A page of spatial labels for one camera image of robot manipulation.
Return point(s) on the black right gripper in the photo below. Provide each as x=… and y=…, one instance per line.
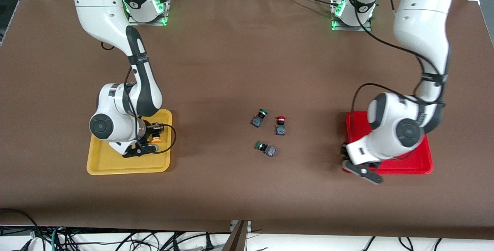
x=150, y=131

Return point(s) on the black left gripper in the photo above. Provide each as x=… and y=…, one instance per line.
x=343, y=153

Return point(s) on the yellow push button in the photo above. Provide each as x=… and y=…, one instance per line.
x=156, y=139

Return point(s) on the red push button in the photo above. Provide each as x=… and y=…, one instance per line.
x=280, y=127

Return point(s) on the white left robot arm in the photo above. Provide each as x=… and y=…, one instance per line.
x=420, y=23

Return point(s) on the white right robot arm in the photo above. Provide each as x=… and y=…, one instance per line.
x=96, y=4

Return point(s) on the yellow plastic tray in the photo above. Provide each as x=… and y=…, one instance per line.
x=112, y=164

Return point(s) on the green push button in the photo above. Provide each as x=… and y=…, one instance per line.
x=268, y=150
x=257, y=120

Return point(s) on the red plastic tray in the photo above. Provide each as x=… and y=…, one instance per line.
x=420, y=162

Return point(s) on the black power plug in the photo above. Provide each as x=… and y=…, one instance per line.
x=209, y=245

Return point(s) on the aluminium table leg profile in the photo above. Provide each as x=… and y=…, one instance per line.
x=236, y=239

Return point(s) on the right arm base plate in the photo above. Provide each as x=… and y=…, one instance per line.
x=131, y=22

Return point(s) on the silver table bracket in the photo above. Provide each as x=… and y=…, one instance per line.
x=232, y=226

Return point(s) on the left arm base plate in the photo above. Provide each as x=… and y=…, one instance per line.
x=364, y=29

